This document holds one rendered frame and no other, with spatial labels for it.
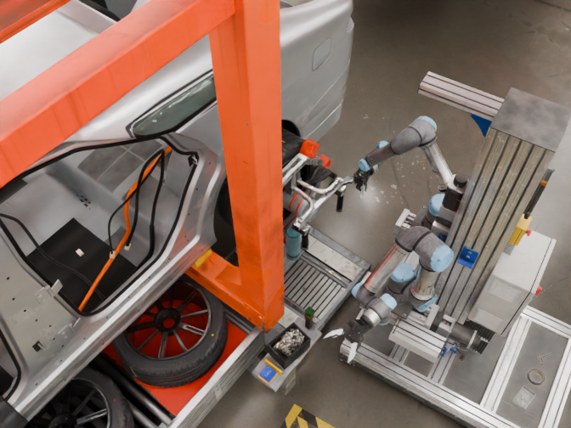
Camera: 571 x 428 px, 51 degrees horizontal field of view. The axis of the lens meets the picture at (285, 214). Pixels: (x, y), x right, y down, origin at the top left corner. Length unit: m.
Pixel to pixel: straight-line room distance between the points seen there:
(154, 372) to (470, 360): 1.85
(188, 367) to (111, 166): 1.21
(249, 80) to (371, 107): 3.42
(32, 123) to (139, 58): 0.31
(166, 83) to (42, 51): 0.53
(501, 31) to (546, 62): 0.54
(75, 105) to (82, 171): 2.19
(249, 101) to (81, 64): 0.65
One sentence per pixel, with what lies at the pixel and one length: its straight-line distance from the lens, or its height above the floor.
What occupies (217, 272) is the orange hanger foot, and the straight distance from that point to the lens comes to 3.47.
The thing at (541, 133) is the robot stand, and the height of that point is 2.03.
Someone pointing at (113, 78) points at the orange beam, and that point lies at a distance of 1.52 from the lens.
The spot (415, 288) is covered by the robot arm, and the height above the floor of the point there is 1.08.
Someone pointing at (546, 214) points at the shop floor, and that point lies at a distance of 4.89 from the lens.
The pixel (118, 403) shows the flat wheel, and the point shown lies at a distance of 3.44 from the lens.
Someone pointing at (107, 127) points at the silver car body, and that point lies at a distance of 2.56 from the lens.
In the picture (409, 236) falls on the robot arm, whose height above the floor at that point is 1.43.
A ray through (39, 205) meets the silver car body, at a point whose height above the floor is 0.94.
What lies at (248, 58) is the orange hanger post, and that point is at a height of 2.47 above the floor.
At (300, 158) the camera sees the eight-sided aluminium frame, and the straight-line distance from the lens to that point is 3.36.
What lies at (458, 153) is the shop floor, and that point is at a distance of 5.06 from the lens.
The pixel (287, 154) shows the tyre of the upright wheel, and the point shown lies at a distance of 3.33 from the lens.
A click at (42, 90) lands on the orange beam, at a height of 2.73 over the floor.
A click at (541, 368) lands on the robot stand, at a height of 0.21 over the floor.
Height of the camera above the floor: 3.66
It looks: 54 degrees down
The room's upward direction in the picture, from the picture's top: 1 degrees counter-clockwise
